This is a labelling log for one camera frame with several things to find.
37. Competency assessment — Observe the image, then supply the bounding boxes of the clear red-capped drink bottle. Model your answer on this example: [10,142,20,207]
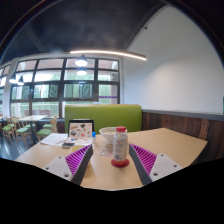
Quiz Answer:
[112,125,130,163]

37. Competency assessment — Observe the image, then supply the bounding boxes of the black pendant lamps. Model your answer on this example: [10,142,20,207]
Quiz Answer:
[8,54,89,86]

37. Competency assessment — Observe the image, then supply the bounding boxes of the curved linear ceiling light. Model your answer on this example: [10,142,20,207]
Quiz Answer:
[69,49,148,62]

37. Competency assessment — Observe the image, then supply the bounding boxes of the small black box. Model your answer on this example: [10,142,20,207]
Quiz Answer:
[61,141,76,149]

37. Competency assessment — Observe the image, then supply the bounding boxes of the dark-framed window wall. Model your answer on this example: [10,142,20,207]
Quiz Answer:
[0,57,121,118]

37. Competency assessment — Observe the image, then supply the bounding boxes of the white bowl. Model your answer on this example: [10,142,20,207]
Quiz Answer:
[98,126,118,144]

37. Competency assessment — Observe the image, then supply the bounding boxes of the white sticker sheet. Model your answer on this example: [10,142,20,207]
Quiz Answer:
[68,136,93,145]

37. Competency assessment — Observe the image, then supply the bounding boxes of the wooden dining table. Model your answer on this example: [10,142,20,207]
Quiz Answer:
[18,114,49,141]

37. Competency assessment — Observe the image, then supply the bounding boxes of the white paper sheets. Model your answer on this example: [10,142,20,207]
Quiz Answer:
[39,132,69,147]

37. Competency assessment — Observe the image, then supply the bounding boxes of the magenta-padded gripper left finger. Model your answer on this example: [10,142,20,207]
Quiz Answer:
[43,143,95,187]

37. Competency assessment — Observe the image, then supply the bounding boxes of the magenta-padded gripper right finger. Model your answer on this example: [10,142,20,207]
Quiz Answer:
[128,143,184,187]

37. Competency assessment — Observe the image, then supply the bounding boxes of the black tablet covered with stickers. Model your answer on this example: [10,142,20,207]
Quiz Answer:
[67,119,95,140]

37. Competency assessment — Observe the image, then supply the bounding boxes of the wooden chairs with green seats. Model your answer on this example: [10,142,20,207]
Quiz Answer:
[0,115,59,148]

